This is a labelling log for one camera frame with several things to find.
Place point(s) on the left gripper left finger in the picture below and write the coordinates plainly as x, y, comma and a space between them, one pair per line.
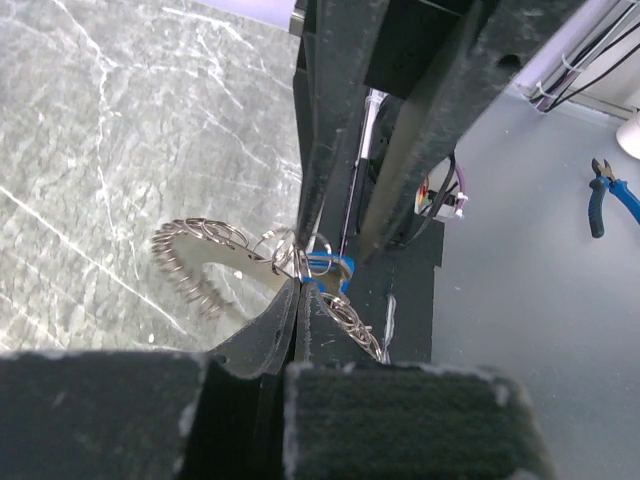
151, 415

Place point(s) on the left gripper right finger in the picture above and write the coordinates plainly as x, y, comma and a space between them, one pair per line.
409, 420

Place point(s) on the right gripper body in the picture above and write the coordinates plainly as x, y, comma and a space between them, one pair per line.
420, 37

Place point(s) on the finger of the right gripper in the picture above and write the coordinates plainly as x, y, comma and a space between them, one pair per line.
487, 47
336, 45

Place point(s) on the white round container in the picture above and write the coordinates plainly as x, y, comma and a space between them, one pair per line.
628, 136

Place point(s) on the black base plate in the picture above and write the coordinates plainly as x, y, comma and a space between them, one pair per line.
386, 313

